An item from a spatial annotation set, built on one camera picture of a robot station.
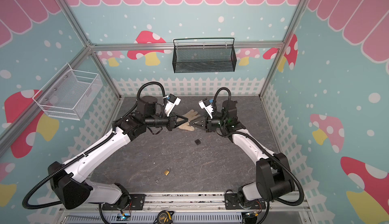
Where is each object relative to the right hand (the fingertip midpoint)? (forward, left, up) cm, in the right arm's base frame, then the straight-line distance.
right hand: (190, 124), depth 71 cm
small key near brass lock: (-18, +19, -28) cm, 38 cm away
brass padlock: (-13, +14, -27) cm, 34 cm away
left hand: (0, +2, +1) cm, 3 cm away
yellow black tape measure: (-34, +12, -25) cm, 44 cm away
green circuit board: (-34, +33, -30) cm, 56 cm away
